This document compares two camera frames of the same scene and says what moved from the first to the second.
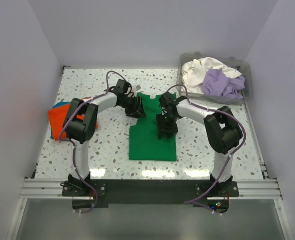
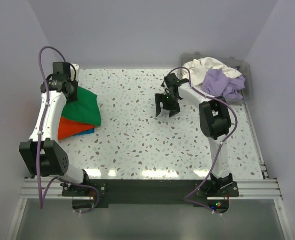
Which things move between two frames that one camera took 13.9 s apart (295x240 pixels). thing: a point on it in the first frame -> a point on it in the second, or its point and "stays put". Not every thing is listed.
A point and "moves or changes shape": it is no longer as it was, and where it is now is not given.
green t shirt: (145, 144) moves or changes shape
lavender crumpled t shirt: (215, 82) stays put
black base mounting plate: (144, 192) stays put
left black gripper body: (134, 106) -> (72, 92)
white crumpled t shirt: (193, 73) stays put
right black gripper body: (168, 121) -> (167, 105)
